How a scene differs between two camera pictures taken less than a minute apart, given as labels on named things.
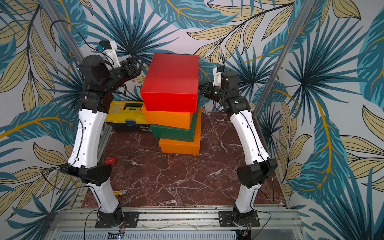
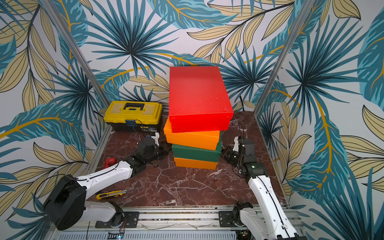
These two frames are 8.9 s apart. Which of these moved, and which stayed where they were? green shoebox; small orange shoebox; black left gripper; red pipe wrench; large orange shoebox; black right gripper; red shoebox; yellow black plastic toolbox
Moved: black right gripper; small orange shoebox; red shoebox; large orange shoebox; green shoebox; black left gripper
Stayed: yellow black plastic toolbox; red pipe wrench
